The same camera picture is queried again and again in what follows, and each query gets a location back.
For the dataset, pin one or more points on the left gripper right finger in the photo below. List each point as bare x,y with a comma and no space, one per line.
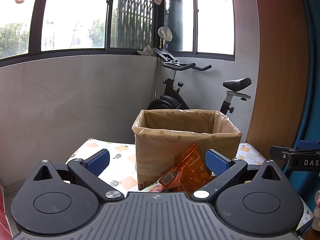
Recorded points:
227,171

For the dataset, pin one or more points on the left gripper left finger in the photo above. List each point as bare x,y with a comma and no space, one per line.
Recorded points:
86,172

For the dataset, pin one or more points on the orange snack bag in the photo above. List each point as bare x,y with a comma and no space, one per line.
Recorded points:
189,175

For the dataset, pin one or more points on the green chips bag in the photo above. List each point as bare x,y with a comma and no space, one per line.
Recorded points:
155,187

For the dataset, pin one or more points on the person right hand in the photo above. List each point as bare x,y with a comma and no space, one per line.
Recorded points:
316,212

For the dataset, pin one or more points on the floral checkered tablecloth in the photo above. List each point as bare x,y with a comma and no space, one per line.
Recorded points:
121,171

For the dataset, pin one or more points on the wooden door panel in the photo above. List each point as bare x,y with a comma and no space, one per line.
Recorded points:
283,74

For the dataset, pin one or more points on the brown cardboard box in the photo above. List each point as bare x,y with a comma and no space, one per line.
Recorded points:
162,136

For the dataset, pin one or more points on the black exercise bike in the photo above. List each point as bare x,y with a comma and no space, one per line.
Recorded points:
204,90

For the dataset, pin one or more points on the red patterned box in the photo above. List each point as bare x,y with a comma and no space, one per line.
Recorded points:
5,232

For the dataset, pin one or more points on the beige cloth on sill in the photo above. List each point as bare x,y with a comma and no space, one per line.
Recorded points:
147,51

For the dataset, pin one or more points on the white cap on bike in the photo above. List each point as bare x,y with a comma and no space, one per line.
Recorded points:
165,33

